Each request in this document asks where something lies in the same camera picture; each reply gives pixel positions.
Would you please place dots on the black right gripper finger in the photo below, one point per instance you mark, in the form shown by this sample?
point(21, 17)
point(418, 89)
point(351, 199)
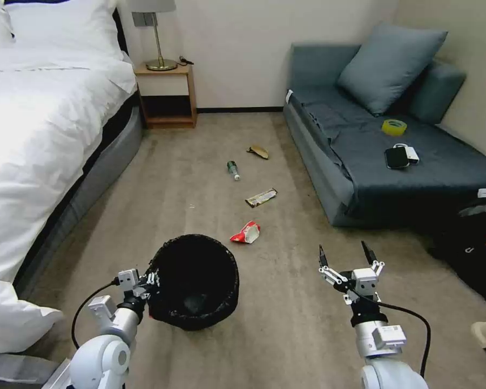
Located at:
point(326, 267)
point(370, 255)

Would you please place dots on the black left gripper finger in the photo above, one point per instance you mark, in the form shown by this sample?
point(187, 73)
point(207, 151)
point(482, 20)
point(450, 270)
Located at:
point(149, 294)
point(150, 278)

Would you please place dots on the black mesh trash bin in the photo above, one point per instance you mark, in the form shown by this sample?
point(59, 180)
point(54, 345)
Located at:
point(202, 283)

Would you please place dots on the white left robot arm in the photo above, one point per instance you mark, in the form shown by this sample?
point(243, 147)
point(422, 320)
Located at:
point(105, 356)

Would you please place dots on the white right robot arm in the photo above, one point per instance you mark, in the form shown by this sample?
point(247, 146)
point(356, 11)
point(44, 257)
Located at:
point(382, 364)

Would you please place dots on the blue grey sofa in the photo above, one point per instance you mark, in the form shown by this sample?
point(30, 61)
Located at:
point(389, 186)

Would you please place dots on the red white snack wrapper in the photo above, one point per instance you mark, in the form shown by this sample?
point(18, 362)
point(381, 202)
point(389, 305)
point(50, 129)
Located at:
point(245, 235)

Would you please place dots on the brown gold candy wrapper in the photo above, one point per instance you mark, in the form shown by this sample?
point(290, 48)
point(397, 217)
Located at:
point(261, 197)

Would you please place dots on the black bag with red patch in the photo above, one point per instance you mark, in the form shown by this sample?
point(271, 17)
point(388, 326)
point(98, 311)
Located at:
point(470, 251)

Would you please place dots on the black phone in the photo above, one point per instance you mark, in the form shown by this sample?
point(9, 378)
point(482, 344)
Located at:
point(396, 158)

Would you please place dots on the white charger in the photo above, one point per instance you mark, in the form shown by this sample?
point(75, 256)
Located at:
point(413, 156)

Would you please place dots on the yellow tape roll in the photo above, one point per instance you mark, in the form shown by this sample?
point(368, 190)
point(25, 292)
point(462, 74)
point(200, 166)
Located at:
point(393, 129)

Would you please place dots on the brown banana peel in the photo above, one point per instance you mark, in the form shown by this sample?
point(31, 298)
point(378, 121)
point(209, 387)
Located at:
point(260, 152)

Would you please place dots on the green plastic bottle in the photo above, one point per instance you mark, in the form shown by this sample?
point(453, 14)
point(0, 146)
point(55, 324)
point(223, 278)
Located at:
point(233, 169)

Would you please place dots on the blue grey bolster cushion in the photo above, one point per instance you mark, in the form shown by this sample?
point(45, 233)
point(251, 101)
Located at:
point(441, 95)

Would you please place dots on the bed with white duvet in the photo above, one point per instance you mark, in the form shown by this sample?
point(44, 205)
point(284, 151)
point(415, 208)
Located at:
point(36, 142)

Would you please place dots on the blue grey square cushion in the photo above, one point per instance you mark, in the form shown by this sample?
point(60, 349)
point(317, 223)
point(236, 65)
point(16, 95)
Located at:
point(389, 69)

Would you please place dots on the wooden nightstand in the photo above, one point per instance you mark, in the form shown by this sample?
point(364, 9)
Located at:
point(166, 89)

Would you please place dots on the brass table lamp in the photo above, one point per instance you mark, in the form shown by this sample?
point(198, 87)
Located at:
point(160, 64)

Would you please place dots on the large white pillow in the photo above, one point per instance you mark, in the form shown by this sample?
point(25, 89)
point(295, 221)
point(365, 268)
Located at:
point(65, 24)

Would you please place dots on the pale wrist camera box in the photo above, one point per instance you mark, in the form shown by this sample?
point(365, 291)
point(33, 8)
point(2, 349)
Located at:
point(128, 279)
point(366, 283)

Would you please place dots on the grey wall switch plate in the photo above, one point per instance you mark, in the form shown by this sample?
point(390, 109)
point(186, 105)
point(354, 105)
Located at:
point(143, 19)

